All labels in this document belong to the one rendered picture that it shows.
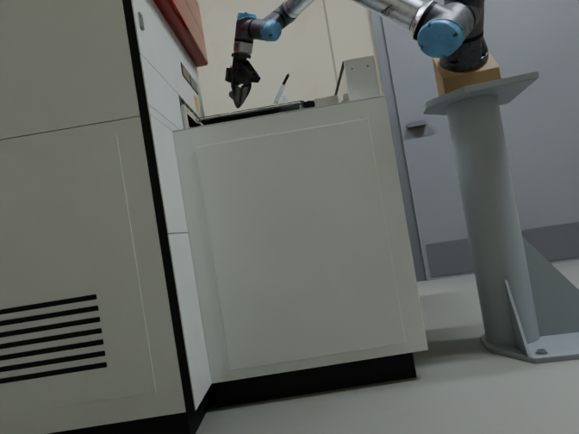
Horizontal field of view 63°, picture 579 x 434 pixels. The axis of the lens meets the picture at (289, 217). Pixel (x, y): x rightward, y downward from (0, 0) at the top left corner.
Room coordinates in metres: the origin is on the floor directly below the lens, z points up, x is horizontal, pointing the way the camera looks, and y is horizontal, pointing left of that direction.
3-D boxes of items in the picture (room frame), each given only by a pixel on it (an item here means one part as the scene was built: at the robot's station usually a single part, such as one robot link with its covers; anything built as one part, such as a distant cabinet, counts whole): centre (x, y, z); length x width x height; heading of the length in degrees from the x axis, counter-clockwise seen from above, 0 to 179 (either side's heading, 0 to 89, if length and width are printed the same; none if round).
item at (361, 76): (1.69, -0.29, 0.89); 0.55 x 0.09 x 0.14; 179
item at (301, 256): (1.84, -0.03, 0.41); 0.96 x 0.64 x 0.82; 179
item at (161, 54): (1.57, 0.30, 1.02); 0.81 x 0.03 x 0.40; 179
